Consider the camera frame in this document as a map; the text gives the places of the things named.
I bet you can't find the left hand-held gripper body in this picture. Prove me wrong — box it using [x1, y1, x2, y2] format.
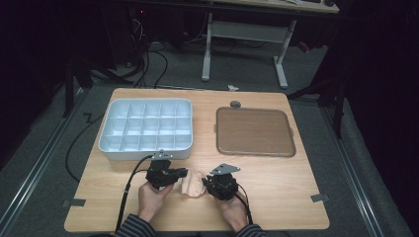
[145, 149, 176, 191]

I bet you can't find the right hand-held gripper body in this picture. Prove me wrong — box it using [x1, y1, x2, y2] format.
[205, 163, 242, 202]

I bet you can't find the beige sock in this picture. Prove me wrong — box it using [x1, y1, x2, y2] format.
[180, 168, 210, 198]

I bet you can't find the person's left hand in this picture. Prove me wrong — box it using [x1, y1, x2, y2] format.
[137, 181, 175, 224]

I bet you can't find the person's right hand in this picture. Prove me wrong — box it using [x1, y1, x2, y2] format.
[217, 192, 251, 234]

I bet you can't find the white divided storage box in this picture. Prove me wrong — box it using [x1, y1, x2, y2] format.
[98, 98, 194, 162]

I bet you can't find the person's right striped sleeve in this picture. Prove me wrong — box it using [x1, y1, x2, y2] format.
[234, 223, 269, 237]

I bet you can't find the person's striped sleeve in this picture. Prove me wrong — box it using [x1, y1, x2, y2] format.
[234, 223, 269, 237]
[113, 213, 158, 237]

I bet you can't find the person's left striped sleeve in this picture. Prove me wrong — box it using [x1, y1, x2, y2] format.
[113, 213, 158, 237]

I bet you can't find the brown tray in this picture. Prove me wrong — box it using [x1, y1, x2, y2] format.
[214, 106, 297, 158]

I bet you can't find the black metal stand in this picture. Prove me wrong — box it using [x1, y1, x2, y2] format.
[286, 62, 348, 140]
[61, 53, 134, 119]

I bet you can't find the dark computer case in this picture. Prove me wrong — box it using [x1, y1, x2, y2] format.
[126, 5, 151, 68]

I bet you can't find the desk with white legs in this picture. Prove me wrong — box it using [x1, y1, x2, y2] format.
[200, 0, 341, 90]

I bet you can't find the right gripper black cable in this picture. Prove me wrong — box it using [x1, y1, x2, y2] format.
[230, 182, 255, 227]

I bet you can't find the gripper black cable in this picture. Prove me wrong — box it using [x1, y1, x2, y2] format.
[230, 182, 255, 227]
[115, 153, 156, 232]

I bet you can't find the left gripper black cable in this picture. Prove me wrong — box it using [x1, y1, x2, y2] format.
[115, 153, 156, 232]

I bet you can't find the black floor cable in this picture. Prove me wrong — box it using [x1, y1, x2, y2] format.
[64, 112, 107, 184]

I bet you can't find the bundle of black cables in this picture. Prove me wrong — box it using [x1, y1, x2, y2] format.
[130, 18, 170, 90]

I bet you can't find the metal floor rail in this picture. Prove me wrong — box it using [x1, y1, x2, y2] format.
[0, 88, 91, 233]
[319, 106, 385, 237]

